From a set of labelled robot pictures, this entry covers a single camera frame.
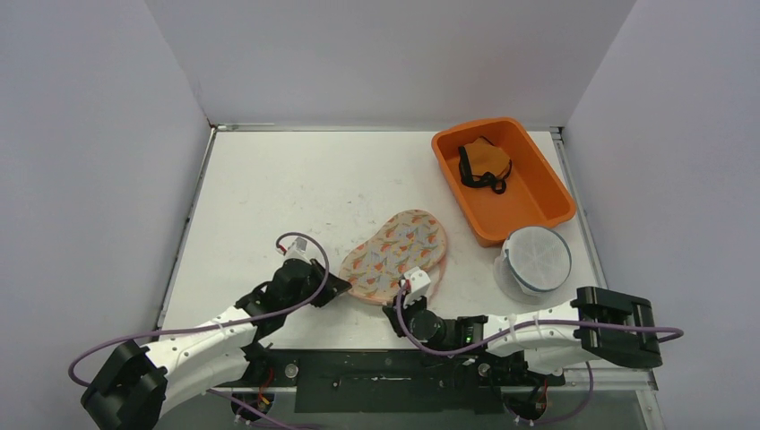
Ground pink carrot-print laundry bag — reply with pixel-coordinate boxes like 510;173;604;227
338;210;448;305

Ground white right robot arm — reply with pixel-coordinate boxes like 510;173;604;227
383;287;662;384

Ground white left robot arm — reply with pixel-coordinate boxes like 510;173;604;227
80;259;351;429

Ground white mesh cylindrical laundry bag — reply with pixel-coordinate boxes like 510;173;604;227
493;226;573;305

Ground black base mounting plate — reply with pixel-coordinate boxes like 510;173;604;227
228;349;566;415

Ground orange plastic bin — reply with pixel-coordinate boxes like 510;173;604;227
431;117;576;247

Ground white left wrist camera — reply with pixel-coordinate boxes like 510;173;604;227
283;237;309;263

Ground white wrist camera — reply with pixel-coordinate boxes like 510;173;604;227
400;266;432;303
283;237;309;263

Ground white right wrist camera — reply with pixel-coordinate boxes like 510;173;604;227
400;266;432;303

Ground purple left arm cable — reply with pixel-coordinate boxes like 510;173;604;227
68;231;331;387

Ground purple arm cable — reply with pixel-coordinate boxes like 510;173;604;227
394;284;685;357
68;231;331;387

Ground orange bra with black straps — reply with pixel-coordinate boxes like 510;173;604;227
458;136;514;195

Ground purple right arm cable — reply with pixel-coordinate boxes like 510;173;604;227
394;284;685;357

